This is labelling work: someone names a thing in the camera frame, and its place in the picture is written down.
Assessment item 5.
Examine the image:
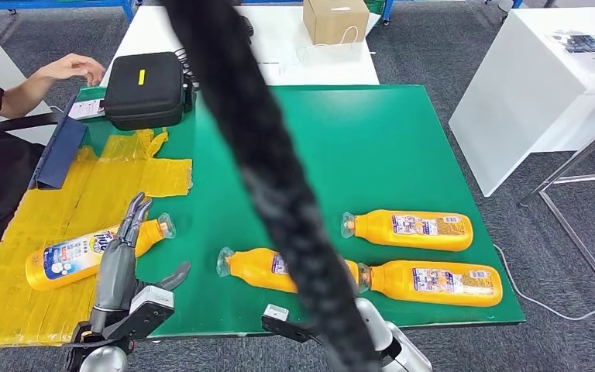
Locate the orange detergent bottle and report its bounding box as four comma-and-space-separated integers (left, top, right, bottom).
25, 212, 177, 292
216, 247, 361, 295
341, 209, 474, 253
357, 260, 504, 308

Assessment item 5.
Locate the white side table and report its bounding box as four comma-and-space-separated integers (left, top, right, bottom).
448, 7, 595, 198

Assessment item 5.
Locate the smartphone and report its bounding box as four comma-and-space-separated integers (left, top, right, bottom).
67, 98, 108, 122

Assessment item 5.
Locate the blue metal rack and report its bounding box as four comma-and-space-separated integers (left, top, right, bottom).
382, 0, 524, 26
0, 0, 137, 37

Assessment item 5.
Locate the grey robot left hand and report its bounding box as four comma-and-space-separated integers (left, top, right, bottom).
91, 192, 192, 314

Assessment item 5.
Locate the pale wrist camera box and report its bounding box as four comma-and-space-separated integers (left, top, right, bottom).
103, 285, 176, 341
261, 304, 324, 344

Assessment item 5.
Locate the silver metal stand frame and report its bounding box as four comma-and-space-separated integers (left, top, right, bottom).
521, 105, 595, 317

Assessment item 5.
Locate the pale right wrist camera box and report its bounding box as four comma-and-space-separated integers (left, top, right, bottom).
261, 304, 324, 344

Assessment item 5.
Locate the white floor cable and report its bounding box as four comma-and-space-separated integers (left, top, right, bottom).
491, 243, 595, 322

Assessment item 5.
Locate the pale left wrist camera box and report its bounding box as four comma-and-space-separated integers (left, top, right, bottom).
103, 285, 176, 341

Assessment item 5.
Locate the yellow taped cardboard sheet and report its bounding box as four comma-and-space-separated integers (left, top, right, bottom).
0, 128, 193, 350

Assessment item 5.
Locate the black zip carrying case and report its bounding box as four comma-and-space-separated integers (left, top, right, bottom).
103, 51, 194, 132

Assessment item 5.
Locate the dark blue tablet case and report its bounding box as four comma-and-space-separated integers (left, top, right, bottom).
29, 95, 89, 191

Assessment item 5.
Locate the black coiled cable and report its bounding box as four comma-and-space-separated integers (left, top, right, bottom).
174, 46, 199, 88

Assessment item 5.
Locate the person's left hand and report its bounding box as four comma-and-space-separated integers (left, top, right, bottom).
36, 53, 106, 87

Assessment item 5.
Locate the thin white cord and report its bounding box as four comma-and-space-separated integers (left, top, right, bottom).
297, 26, 377, 57

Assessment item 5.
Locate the printed leaflet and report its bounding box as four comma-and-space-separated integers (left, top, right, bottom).
546, 31, 595, 73

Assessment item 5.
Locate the thick black braided cable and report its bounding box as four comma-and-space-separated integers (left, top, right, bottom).
161, 0, 383, 372

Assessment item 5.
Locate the brown cardboard box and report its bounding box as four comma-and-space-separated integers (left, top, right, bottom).
302, 0, 370, 47

